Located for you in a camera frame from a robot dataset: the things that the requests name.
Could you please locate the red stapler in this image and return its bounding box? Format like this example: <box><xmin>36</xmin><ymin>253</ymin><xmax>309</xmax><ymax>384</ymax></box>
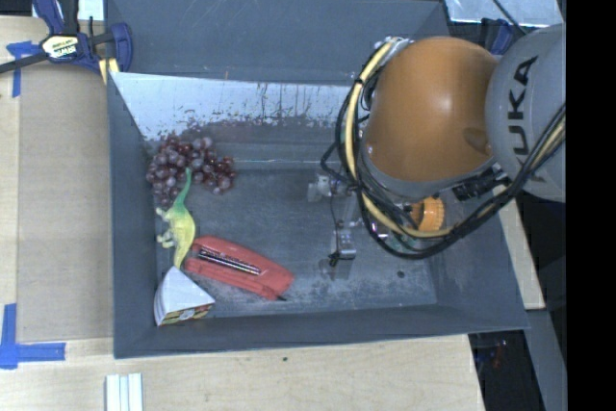
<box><xmin>184</xmin><ymin>234</ymin><xmax>295</xmax><ymax>302</ymax></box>

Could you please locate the grey metal bin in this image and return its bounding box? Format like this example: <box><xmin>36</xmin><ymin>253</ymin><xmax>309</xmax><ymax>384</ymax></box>
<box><xmin>101</xmin><ymin>0</ymin><xmax>531</xmax><ymax>360</ymax></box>

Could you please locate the brown cardboard board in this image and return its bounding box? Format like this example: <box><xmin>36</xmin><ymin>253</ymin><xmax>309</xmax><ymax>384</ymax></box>
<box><xmin>16</xmin><ymin>62</ymin><xmax>116</xmax><ymax>344</ymax></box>

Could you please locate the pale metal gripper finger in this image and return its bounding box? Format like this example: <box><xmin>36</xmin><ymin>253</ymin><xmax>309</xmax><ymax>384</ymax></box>
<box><xmin>318</xmin><ymin>230</ymin><xmax>359</xmax><ymax>281</ymax></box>
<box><xmin>306</xmin><ymin>173</ymin><xmax>348</xmax><ymax>204</ymax></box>

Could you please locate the white wedge-shaped box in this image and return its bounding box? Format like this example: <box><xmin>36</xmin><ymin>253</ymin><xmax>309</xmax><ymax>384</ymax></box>
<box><xmin>152</xmin><ymin>265</ymin><xmax>217</xmax><ymax>327</ymax></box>

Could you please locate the green yellow toy dinosaur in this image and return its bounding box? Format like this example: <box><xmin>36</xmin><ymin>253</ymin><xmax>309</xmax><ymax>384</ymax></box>
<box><xmin>154</xmin><ymin>167</ymin><xmax>197</xmax><ymax>270</ymax></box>

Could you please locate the purple grape bunch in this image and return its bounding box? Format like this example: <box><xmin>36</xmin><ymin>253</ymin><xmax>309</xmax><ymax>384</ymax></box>
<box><xmin>144</xmin><ymin>133</ymin><xmax>239</xmax><ymax>208</ymax></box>

